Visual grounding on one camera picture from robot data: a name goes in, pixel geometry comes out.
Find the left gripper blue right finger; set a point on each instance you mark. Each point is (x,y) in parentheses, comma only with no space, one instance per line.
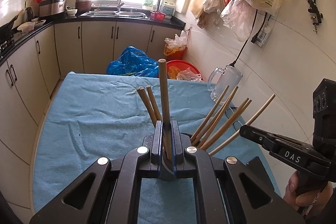
(176,143)

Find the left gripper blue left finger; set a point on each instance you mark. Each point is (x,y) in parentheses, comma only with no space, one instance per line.
(156,148)

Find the long crossing wooden chopstick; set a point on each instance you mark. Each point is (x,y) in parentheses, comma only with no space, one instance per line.
(211,124)

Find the vertical wooden chopstick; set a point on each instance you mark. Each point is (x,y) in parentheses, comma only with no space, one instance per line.
(165,108)

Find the steel kitchen sink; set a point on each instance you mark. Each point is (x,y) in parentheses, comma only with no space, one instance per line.
(127,14)

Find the person's right hand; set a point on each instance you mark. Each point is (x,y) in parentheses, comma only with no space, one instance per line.
(305,199)

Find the black utensil holder cup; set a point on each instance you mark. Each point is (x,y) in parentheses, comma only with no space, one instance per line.
(185,139)

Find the black smartphone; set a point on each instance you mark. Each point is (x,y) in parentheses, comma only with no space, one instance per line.
(256,166)

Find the black eyeglasses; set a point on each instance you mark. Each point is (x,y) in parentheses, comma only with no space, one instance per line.
(233,118)

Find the blue towel table cover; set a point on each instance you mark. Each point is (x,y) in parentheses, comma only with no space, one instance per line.
(101,115)

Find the red plastic basin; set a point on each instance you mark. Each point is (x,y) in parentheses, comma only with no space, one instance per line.
(184,71)

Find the clear glass pitcher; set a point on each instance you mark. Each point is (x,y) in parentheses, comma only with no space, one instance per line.
(228,76)

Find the blue plastic bag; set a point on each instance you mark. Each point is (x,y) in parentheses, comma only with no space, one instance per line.
(133,62)

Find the orange trash bin with bag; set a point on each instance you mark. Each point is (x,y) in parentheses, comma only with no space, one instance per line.
(175,48)

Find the white bowl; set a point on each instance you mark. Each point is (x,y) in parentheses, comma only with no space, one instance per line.
(71,12)

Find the brown cooking pot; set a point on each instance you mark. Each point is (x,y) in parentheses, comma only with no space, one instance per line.
(83,6)

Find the silver rice cooker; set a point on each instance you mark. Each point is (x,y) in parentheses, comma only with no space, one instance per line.
(51,7)

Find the black frying pan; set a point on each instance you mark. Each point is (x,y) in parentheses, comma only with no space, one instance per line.
(5,30)

